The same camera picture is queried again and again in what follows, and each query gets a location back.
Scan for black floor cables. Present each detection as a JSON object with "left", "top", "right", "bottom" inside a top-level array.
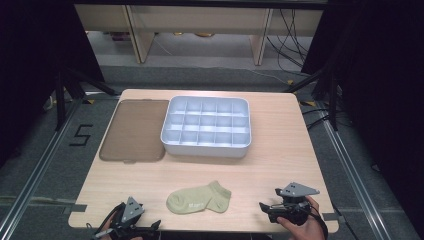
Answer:
[{"left": 300, "top": 107, "right": 339, "bottom": 132}]

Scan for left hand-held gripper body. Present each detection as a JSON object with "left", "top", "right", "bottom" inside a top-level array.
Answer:
[{"left": 111, "top": 196, "right": 154, "bottom": 240}]

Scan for black metal stand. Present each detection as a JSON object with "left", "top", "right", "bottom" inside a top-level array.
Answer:
[
  {"left": 282, "top": 65, "right": 340, "bottom": 132},
  {"left": 54, "top": 65, "right": 120, "bottom": 132}
]

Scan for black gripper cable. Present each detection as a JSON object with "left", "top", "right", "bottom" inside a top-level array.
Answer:
[
  {"left": 308, "top": 203, "right": 330, "bottom": 240},
  {"left": 85, "top": 202, "right": 125, "bottom": 240}
]

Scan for aluminium floor rail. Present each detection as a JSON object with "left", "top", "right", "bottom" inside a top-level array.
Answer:
[
  {"left": 315, "top": 101, "right": 392, "bottom": 240},
  {"left": 0, "top": 99, "right": 84, "bottom": 240}
]

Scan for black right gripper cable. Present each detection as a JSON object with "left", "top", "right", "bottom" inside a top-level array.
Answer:
[{"left": 308, "top": 203, "right": 330, "bottom": 240}]

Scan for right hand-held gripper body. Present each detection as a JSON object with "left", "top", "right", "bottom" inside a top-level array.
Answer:
[{"left": 266, "top": 182, "right": 321, "bottom": 227}]

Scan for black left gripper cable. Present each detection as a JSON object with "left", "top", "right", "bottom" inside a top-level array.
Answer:
[{"left": 85, "top": 202, "right": 125, "bottom": 240}]

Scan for black curtain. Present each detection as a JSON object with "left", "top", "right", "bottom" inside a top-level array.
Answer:
[
  {"left": 300, "top": 0, "right": 424, "bottom": 234},
  {"left": 0, "top": 0, "right": 106, "bottom": 169}
]

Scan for white divided storage box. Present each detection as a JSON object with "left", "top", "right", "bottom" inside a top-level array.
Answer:
[{"left": 160, "top": 95, "right": 252, "bottom": 159}]

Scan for brown translucent box lid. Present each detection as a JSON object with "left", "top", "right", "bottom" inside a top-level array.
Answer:
[{"left": 98, "top": 98, "right": 170, "bottom": 165}]

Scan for person's left hand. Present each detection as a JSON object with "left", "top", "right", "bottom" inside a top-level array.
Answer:
[{"left": 99, "top": 213, "right": 144, "bottom": 240}]

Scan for light green sock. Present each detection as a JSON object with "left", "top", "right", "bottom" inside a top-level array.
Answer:
[{"left": 166, "top": 180, "right": 232, "bottom": 215}]

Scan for person's right hand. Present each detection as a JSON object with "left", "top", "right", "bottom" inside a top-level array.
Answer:
[{"left": 276, "top": 195, "right": 327, "bottom": 240}]

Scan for bundle of black hanging cables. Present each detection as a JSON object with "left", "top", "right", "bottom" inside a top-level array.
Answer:
[{"left": 265, "top": 8, "right": 311, "bottom": 74}]

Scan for light wooden desk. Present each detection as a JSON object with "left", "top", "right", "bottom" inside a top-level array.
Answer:
[{"left": 73, "top": 3, "right": 325, "bottom": 66}]

